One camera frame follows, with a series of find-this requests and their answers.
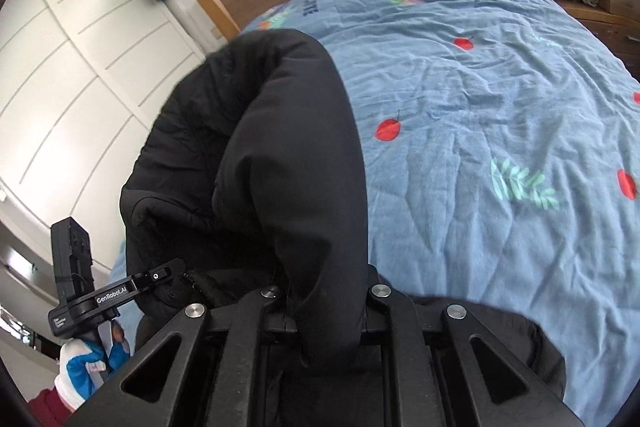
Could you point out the low wooden cabinet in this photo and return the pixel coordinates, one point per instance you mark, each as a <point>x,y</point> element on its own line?
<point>610,32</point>

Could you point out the black puffer coat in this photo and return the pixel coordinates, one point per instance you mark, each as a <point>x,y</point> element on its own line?
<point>280,132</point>

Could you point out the person's left hand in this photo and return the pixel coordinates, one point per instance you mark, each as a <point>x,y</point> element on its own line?
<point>80,372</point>

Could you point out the beige wall socket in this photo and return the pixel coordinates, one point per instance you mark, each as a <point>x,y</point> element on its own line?
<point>216,32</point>

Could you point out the white wardrobe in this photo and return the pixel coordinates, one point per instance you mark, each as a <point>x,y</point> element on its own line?
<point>75,82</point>

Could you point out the bed with blue cartoon duvet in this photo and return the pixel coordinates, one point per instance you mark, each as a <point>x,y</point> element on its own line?
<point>475,97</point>

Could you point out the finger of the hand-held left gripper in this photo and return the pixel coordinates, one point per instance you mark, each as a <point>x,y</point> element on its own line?
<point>160,274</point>

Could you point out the person's left forearm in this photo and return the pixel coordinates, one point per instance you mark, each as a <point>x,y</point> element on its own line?
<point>47,409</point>

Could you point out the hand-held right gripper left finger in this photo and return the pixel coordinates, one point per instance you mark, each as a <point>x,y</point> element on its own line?
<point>260,307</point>

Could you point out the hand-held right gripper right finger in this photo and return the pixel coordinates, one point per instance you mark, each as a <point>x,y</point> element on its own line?
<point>387,307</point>

